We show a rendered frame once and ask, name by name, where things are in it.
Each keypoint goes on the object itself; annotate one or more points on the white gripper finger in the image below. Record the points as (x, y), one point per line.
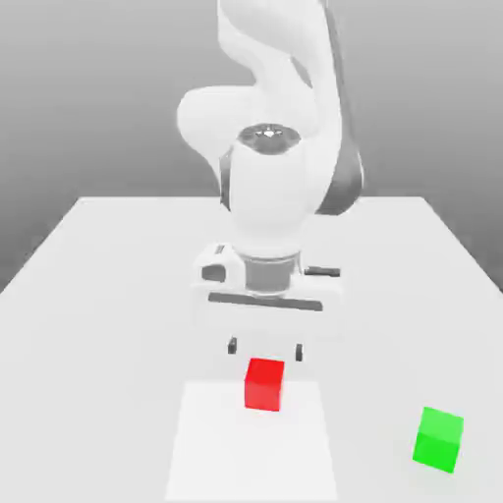
(299, 352)
(232, 346)

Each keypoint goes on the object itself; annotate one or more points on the small green cube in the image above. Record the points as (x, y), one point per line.
(437, 442)

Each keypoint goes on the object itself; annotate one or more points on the small red cube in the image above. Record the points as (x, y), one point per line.
(263, 387)

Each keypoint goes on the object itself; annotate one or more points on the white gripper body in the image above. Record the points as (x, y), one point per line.
(267, 320)

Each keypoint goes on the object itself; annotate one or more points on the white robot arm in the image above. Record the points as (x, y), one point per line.
(267, 196)

